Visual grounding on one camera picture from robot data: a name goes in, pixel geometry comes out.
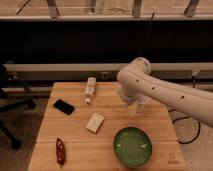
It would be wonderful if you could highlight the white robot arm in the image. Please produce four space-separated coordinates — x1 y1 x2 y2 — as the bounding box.
117 57 213 128

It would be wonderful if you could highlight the white sponge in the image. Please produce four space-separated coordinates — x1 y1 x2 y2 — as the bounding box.
86 113 104 133

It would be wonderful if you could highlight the black office chair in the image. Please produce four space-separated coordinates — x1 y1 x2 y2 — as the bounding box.
0 63 38 150

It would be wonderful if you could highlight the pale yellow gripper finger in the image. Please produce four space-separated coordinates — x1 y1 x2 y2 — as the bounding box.
128 104 138 116

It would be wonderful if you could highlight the white tube bottle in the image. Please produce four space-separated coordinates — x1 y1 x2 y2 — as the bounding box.
85 77 96 104

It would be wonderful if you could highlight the translucent white cup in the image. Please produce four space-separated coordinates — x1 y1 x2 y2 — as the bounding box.
136 100 147 113

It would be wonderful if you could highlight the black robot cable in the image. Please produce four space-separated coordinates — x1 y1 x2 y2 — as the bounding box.
167 74 202 145

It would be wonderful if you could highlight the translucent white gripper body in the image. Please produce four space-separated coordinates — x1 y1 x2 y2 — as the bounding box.
118 87 149 105

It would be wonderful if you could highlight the red chili pepper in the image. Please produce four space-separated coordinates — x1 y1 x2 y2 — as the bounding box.
56 138 65 166

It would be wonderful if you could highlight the black smartphone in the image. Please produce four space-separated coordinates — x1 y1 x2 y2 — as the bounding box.
53 99 75 115

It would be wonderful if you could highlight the green ceramic bowl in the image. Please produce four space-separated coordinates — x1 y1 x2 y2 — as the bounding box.
113 127 152 169

